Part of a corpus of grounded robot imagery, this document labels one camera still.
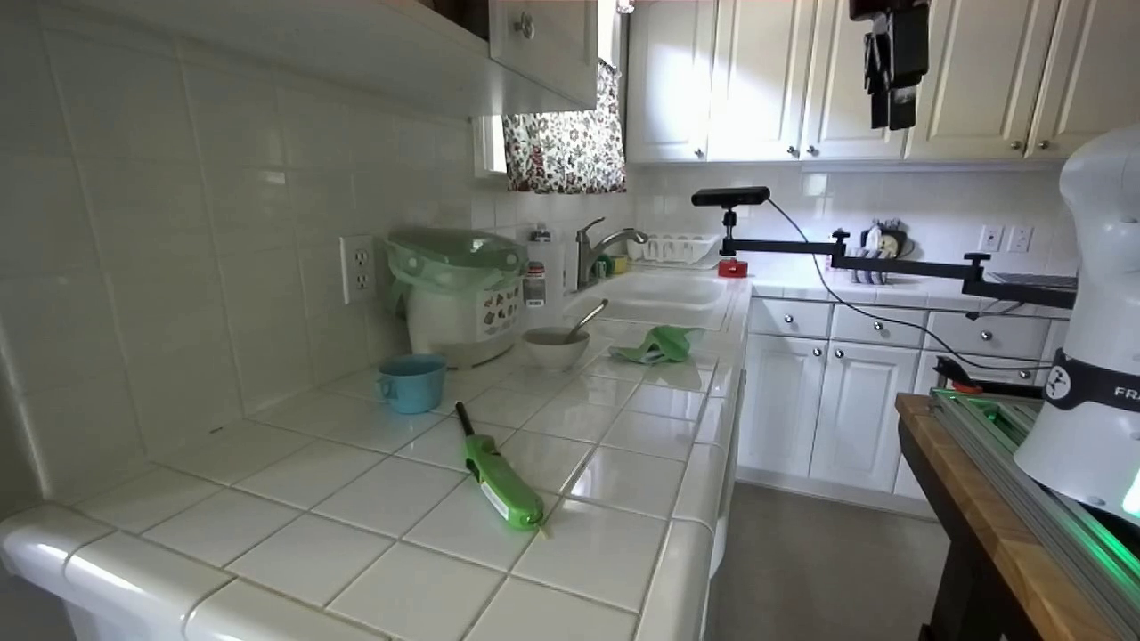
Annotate white wire dish rack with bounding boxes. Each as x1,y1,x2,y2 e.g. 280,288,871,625
625,229,722,268

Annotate green utility lighter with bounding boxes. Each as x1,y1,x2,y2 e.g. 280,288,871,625
451,400,551,534

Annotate white upper cabinets row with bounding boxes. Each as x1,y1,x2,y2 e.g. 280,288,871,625
622,0,1140,168

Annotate white lower cabinets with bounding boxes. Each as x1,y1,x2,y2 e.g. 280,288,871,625
733,297,1072,510

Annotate white wall outlet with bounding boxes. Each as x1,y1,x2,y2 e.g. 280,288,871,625
333,231,380,311

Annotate dark utensil holder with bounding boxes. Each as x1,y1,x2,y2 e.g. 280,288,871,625
856,216,914,288

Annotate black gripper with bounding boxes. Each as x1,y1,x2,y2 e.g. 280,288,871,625
847,0,934,130

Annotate metal spoon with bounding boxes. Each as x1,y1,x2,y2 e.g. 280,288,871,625
567,297,611,342

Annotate blue mug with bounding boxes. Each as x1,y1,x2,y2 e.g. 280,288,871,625
372,351,447,420

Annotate white under-cabinet light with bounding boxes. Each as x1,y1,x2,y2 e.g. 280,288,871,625
476,111,510,183

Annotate metal kitchen faucet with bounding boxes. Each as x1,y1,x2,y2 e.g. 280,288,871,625
574,215,653,292

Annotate aluminium rail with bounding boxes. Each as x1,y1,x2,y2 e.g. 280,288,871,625
927,383,1140,632

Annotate white overhead cabinet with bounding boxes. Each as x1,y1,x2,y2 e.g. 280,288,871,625
67,0,600,122

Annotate white cooker with green lid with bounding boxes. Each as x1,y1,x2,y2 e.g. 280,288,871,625
380,225,530,371

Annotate green cleaning cloth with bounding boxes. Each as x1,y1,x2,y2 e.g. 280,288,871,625
610,324,705,371

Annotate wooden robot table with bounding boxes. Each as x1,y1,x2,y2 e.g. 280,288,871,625
895,392,1140,641

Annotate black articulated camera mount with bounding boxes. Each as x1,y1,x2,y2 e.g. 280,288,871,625
716,206,1080,313

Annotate black camera cable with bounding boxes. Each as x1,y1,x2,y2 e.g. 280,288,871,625
762,197,1062,374

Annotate small soap bottle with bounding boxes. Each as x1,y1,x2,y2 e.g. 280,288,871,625
524,225,551,313

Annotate white sink basin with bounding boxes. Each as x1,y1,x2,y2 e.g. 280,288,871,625
597,268,729,320

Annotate floral window curtain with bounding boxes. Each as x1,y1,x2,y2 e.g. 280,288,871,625
501,63,631,197

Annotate white bowl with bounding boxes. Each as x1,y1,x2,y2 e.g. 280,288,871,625
520,324,591,374

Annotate black bar camera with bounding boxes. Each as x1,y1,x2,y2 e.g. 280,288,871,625
690,186,774,215

